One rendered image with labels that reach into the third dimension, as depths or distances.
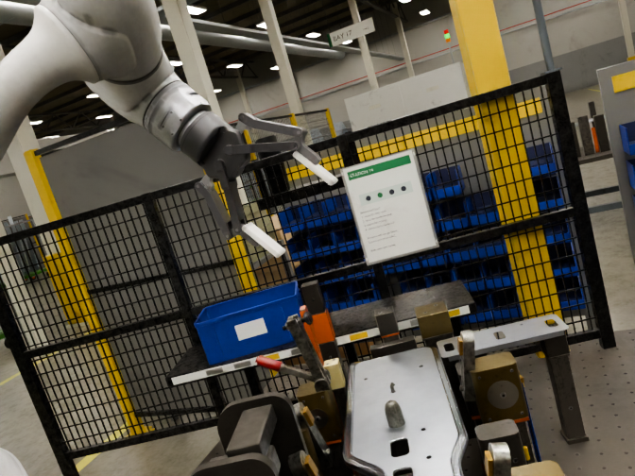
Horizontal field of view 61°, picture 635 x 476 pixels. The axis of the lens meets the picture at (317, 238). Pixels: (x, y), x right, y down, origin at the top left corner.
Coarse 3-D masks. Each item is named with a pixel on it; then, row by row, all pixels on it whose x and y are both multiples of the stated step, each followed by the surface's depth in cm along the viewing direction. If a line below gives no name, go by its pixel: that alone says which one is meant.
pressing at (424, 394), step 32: (416, 352) 130; (352, 384) 122; (384, 384) 118; (416, 384) 114; (448, 384) 111; (352, 416) 109; (384, 416) 106; (416, 416) 102; (448, 416) 99; (352, 448) 98; (384, 448) 95; (416, 448) 93; (448, 448) 90
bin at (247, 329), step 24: (288, 288) 167; (216, 312) 167; (240, 312) 151; (264, 312) 151; (288, 312) 152; (216, 336) 152; (240, 336) 152; (264, 336) 153; (288, 336) 153; (216, 360) 153
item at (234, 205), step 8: (216, 168) 78; (224, 168) 78; (224, 176) 78; (224, 184) 78; (232, 184) 79; (224, 192) 79; (232, 192) 79; (232, 200) 79; (240, 200) 81; (232, 208) 79; (240, 208) 80; (232, 216) 79; (240, 216) 80; (232, 224) 80; (240, 224) 80
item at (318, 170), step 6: (294, 156) 75; (300, 156) 74; (306, 162) 74; (312, 168) 74; (318, 168) 75; (318, 174) 74; (324, 174) 74; (330, 174) 76; (324, 180) 74; (330, 180) 74; (336, 180) 76
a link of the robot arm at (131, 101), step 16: (160, 64) 73; (112, 80) 71; (144, 80) 72; (160, 80) 75; (176, 80) 77; (112, 96) 75; (128, 96) 74; (144, 96) 75; (128, 112) 77; (144, 112) 76
